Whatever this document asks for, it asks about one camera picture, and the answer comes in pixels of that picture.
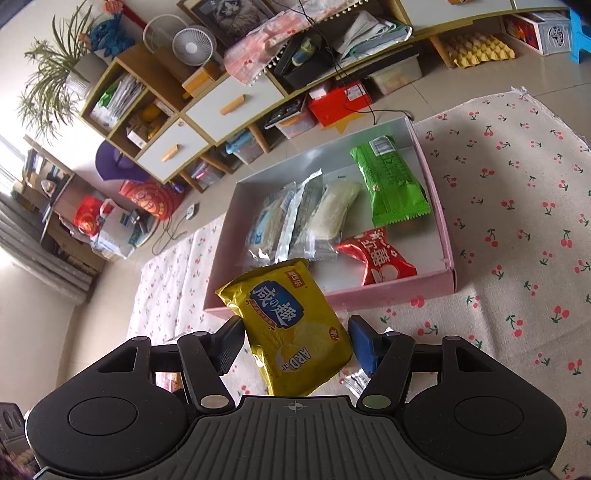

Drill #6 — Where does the black storage case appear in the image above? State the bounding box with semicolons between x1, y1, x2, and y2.
272;30;342;90

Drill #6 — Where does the wooden bookshelf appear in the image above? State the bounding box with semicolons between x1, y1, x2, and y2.
21;134;77;241

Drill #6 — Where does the red white shopping bag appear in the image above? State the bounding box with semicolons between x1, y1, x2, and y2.
74;196;153;259

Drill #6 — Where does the black power cable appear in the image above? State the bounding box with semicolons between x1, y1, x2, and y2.
295;0;416;121

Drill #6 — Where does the red printed paper bag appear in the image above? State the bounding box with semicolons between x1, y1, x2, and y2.
119;180;185;222

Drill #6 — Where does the clear bin blue lid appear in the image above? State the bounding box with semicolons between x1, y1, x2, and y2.
226;129;264;164

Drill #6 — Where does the long silver snack packet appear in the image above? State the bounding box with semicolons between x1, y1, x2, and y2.
277;168;324;261

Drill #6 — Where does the red cardboard box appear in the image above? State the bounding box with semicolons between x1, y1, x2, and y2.
308;82;372;127

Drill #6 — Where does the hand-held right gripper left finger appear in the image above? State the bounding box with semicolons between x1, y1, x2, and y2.
95;316;245;414

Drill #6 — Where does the green snack packet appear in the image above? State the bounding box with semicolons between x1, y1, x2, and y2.
349;135;433;227

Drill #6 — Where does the red snack packet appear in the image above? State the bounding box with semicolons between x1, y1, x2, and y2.
337;226;419;288

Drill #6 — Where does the yellow egg tray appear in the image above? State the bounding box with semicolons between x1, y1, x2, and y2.
438;33;517;70

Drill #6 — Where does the stack of papers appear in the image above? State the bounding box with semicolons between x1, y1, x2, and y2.
90;76;148;127

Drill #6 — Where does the green potted plant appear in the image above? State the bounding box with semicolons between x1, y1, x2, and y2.
18;0;121;139

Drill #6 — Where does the white drawer orange handle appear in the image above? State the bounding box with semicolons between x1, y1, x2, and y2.
512;0;568;12
399;0;513;26
185;74;284;144
136;122;208;183

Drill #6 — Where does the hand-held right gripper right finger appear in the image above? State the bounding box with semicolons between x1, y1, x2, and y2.
347;315;499;412

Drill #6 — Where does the pink cardboard box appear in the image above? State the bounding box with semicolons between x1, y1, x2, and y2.
203;115;458;315

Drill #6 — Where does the blue plastic stool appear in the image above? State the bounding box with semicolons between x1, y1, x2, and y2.
568;7;591;63

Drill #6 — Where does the yellow snack packet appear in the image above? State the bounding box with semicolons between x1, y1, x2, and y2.
215;258;356;398

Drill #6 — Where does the clear cream cake packet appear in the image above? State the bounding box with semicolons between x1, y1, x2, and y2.
307;181;363;259

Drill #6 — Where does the small clear storage bin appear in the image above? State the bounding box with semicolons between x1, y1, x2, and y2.
196;159;225;188

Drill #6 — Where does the framed cat picture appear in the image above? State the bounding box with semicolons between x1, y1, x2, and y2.
178;0;278;49

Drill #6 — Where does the pink cherry cabinet cover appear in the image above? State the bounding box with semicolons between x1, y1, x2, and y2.
224;9;356;86

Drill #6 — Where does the clear blue-print cake packet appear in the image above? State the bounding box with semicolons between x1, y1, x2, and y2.
247;182;298;268

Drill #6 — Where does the white desk fan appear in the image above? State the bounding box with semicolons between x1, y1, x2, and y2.
172;25;218;70

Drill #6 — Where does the clear plastic storage bin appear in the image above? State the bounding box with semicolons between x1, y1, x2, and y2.
369;58;423;95
277;111;319;139

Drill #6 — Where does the blue decorative figure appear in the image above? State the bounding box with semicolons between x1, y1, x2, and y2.
88;0;139;58

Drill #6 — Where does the tall wooden shelf cabinet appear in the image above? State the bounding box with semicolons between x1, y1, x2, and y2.
78;44;287;191

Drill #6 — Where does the purple sun hat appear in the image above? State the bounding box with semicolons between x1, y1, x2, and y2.
95;141;151;183

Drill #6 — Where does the grey pleated curtain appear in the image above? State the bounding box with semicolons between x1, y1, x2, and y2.
0;189;100;305

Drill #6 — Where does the yellow cardboard box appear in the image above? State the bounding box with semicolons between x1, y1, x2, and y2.
181;62;220;97

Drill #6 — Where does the black keyboard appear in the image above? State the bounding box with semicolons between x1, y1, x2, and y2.
264;99;308;130

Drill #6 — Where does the round base phone stand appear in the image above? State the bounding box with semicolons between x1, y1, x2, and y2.
121;209;155;247

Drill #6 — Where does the cherry print floor cloth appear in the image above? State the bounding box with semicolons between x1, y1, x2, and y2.
127;85;591;416

